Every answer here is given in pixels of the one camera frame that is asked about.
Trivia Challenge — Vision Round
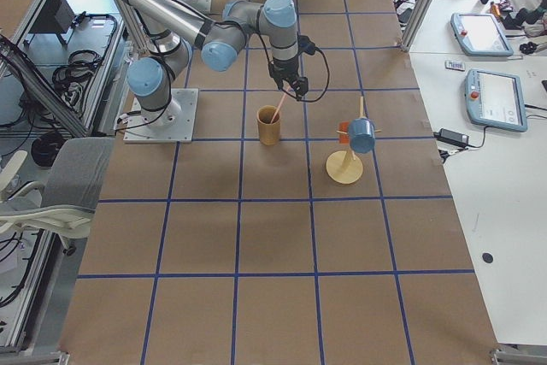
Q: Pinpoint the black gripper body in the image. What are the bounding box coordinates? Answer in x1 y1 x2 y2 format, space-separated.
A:
268 59 309 101

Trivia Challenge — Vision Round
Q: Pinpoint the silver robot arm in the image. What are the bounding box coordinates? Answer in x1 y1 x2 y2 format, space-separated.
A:
118 0 309 127

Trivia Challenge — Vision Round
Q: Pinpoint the bamboo cylinder holder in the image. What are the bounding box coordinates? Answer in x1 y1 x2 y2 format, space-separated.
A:
256 105 281 146

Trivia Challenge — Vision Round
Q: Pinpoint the orange mug on tree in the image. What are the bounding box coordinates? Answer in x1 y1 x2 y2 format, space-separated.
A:
337 121 350 144

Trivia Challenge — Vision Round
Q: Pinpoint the blue mug on tree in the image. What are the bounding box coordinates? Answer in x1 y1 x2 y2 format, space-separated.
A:
347 117 375 154

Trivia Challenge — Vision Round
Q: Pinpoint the wooden mug tree stand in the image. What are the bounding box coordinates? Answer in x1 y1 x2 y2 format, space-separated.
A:
326 96 380 185

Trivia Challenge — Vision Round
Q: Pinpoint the small black power brick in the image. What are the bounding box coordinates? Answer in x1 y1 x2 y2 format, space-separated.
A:
433 128 469 149

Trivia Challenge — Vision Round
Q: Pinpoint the teach pendant far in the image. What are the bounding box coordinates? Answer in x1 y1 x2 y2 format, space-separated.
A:
450 13 514 57

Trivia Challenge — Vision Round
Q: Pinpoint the teach pendant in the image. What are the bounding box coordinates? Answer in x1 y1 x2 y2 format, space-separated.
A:
450 13 514 57
464 69 528 132

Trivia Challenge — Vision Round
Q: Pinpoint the teach pendant near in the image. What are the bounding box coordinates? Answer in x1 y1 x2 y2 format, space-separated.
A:
464 69 528 132

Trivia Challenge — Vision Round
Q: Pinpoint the grey office chair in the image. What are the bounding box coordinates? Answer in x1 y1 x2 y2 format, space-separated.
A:
1 137 115 256

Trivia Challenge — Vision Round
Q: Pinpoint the aluminium frame post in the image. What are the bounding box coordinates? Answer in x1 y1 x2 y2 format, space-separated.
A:
399 0 455 53

